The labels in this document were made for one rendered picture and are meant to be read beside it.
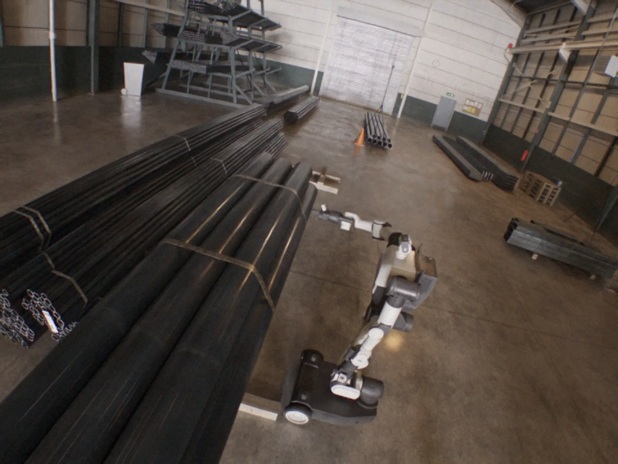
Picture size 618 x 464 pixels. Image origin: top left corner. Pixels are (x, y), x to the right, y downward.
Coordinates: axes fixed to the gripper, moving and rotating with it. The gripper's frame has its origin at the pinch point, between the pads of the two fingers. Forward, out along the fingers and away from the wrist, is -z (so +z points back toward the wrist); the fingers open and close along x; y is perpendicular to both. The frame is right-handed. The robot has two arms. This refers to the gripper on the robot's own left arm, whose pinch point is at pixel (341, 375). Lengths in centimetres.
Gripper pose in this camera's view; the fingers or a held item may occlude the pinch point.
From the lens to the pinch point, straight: 209.6
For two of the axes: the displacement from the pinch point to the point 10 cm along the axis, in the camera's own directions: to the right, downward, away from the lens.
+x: -8.9, -4.5, 0.4
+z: 3.8, -7.9, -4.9
